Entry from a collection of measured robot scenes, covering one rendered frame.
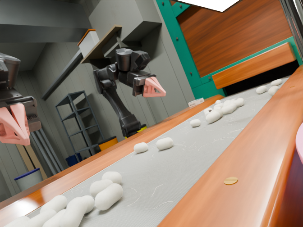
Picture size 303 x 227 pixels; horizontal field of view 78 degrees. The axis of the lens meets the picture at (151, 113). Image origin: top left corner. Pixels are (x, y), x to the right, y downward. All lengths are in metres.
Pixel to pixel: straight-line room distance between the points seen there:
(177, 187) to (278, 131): 0.11
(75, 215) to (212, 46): 0.90
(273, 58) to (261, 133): 0.66
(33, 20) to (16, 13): 0.22
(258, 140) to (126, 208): 0.14
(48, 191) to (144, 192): 0.23
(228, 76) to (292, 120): 0.69
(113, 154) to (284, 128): 0.36
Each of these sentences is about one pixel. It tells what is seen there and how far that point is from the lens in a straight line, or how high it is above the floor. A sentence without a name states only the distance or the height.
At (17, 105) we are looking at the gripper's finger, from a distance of 0.41.
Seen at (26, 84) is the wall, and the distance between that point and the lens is 7.00.
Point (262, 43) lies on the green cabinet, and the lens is 0.93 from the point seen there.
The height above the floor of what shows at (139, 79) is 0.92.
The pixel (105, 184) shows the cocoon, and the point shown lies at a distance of 0.26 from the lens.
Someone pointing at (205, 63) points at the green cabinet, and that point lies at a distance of 1.01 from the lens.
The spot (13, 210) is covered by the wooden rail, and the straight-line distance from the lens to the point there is 0.41.
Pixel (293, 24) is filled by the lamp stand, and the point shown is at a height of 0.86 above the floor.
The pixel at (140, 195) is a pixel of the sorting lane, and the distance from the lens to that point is 0.22.
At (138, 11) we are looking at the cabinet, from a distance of 2.58.
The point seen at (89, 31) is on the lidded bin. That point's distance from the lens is 3.19.
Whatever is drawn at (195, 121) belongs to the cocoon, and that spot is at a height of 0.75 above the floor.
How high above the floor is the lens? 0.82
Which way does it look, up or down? 1 degrees down
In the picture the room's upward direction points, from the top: 22 degrees counter-clockwise
